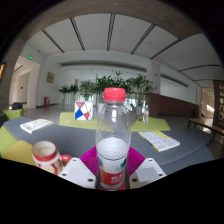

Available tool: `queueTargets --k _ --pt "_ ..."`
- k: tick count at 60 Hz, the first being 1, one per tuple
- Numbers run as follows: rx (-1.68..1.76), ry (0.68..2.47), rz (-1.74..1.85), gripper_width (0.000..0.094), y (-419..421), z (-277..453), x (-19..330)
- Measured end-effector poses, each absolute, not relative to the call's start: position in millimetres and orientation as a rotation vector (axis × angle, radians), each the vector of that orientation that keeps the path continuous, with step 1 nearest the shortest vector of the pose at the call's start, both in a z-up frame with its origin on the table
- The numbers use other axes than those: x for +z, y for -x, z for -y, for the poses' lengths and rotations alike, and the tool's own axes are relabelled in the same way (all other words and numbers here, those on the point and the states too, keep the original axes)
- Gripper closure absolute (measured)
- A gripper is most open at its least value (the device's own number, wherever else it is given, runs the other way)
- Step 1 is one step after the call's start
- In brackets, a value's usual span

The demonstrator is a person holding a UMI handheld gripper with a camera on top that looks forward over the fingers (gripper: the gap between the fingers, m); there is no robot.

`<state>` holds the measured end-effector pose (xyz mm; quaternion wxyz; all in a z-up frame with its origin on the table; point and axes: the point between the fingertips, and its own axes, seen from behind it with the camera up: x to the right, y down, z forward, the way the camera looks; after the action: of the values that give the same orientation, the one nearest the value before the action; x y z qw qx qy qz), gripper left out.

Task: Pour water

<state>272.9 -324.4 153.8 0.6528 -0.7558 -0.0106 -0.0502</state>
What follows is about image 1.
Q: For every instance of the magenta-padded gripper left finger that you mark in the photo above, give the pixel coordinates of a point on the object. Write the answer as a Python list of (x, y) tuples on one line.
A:
[(78, 171)]

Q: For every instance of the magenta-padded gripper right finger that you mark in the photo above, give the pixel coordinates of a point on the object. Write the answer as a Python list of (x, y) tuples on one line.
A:
[(148, 171)]

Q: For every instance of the clear red-capped water bottle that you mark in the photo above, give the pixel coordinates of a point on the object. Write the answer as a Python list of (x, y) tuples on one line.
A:
[(113, 133)]

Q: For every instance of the small clear water bottle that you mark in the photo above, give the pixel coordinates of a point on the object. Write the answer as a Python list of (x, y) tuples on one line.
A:
[(145, 115)]

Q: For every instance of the white and yellow booklet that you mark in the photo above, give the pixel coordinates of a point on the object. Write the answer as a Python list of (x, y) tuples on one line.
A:
[(160, 140)]

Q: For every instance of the red floral mug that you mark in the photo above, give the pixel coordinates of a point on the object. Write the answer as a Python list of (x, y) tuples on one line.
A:
[(46, 156)]

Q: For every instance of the red blue white cube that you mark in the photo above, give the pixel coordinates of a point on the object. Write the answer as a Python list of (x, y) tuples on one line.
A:
[(83, 110)]

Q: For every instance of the white printed magazine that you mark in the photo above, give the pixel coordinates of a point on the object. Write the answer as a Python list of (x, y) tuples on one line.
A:
[(35, 125)]

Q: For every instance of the wooden bench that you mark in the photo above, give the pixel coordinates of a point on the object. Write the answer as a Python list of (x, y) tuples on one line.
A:
[(206, 124)]

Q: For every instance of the red fire extinguisher box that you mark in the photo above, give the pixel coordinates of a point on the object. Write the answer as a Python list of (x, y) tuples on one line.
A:
[(46, 101)]

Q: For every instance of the lime green pouf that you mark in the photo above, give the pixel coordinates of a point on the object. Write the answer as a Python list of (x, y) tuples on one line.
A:
[(13, 114)]

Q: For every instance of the black bag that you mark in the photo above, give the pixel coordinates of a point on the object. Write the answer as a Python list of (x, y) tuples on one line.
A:
[(17, 106)]

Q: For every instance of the row of potted plants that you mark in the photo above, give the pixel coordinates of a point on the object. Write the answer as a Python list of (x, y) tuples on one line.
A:
[(103, 83)]

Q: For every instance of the wooden shelf unit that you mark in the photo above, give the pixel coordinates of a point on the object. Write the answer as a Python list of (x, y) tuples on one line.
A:
[(220, 103)]

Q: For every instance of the green exit sign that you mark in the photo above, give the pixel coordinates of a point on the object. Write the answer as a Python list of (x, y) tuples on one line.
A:
[(30, 57)]

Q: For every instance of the framed wall picture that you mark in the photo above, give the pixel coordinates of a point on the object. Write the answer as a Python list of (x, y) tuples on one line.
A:
[(50, 77)]

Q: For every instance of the wall display screen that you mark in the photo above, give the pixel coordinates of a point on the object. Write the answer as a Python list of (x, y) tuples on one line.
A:
[(2, 70)]

